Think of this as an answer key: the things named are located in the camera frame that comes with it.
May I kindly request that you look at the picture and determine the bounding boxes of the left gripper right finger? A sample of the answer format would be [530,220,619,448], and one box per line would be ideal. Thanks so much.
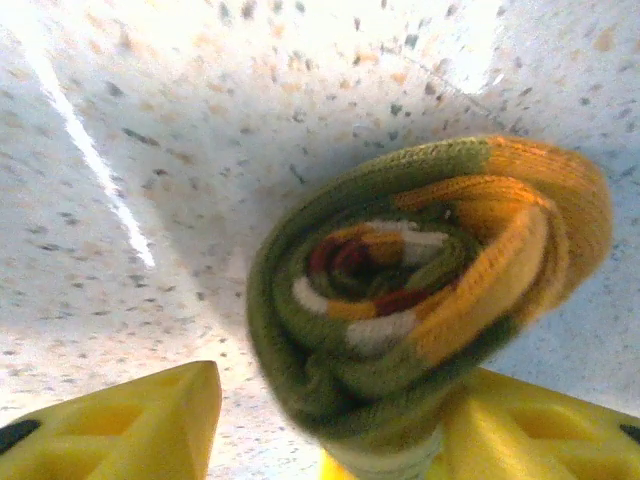
[319,367,640,480]

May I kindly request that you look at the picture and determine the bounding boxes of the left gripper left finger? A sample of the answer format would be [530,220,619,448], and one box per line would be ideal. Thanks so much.
[0,359,224,480]

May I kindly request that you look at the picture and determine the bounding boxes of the green orange striped sock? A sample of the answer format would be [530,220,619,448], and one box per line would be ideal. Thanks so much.
[244,133,615,476]

